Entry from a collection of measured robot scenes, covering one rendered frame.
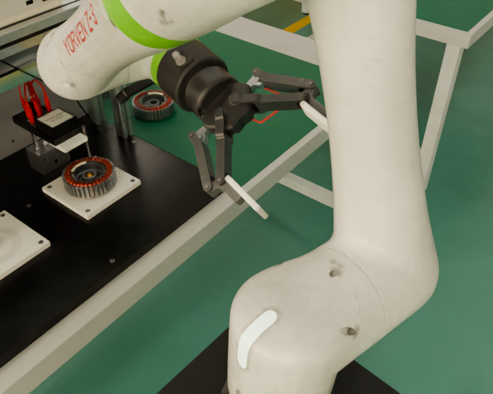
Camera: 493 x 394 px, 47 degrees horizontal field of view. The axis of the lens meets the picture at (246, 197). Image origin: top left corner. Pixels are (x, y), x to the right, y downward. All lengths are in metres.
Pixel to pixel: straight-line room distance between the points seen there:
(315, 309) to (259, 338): 0.07
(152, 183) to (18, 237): 0.30
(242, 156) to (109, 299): 0.50
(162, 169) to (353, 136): 0.76
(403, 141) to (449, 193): 1.97
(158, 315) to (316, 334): 1.43
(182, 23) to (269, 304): 0.29
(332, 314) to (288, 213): 1.74
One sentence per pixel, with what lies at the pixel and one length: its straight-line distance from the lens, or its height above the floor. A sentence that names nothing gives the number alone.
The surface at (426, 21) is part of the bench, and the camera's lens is 2.16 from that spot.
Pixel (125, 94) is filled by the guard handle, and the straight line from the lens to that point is 1.02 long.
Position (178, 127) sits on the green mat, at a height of 0.75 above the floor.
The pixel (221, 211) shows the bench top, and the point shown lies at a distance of 1.21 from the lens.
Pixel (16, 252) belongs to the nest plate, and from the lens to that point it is 1.16.
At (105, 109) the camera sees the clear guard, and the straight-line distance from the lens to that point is 1.03.
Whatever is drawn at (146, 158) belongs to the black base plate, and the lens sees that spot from 1.34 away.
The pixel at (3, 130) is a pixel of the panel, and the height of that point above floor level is 0.84.
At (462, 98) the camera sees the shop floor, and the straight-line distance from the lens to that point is 3.30.
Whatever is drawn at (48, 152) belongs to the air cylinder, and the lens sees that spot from 1.33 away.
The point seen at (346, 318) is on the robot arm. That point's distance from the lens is 0.61.
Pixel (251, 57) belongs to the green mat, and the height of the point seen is 0.75.
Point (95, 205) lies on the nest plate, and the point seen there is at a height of 0.78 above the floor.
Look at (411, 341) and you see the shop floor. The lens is 1.98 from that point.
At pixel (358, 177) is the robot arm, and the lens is 0.62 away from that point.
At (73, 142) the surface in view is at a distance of 1.24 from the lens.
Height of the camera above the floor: 1.55
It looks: 40 degrees down
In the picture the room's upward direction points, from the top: straight up
